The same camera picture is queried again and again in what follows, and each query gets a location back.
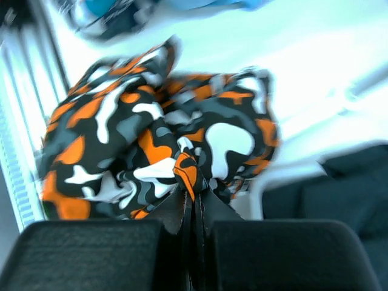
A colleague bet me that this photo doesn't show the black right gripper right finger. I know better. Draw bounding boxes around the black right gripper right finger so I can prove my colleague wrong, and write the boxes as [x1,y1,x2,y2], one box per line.
[195,190,381,290]

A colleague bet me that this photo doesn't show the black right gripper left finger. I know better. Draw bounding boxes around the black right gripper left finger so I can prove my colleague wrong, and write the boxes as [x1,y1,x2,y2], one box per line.
[1,190,189,290]

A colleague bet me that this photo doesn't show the orange black camouflage shorts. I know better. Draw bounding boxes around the orange black camouflage shorts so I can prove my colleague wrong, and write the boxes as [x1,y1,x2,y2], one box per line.
[39,38,280,220]

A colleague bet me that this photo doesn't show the dark navy shorts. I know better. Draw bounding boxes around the dark navy shorts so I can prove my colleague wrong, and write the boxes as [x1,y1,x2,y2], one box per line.
[262,144,387,290]

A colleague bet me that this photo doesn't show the skull print colourful shorts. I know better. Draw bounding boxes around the skull print colourful shorts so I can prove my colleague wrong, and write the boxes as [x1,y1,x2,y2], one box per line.
[58,1,158,41]

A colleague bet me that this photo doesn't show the light blue shorts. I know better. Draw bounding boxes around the light blue shorts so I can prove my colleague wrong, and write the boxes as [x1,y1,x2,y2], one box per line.
[166,0,270,10]

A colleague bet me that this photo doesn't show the white plastic basket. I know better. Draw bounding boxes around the white plastic basket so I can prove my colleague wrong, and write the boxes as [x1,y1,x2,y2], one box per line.
[232,64,387,220]

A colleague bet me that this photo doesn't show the white slotted cable duct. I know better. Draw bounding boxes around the white slotted cable duct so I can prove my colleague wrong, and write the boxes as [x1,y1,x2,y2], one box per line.
[1,105,36,232]

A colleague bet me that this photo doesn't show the aluminium rail front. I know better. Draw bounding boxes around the aluminium rail front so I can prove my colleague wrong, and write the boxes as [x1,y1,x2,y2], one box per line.
[1,1,69,221]

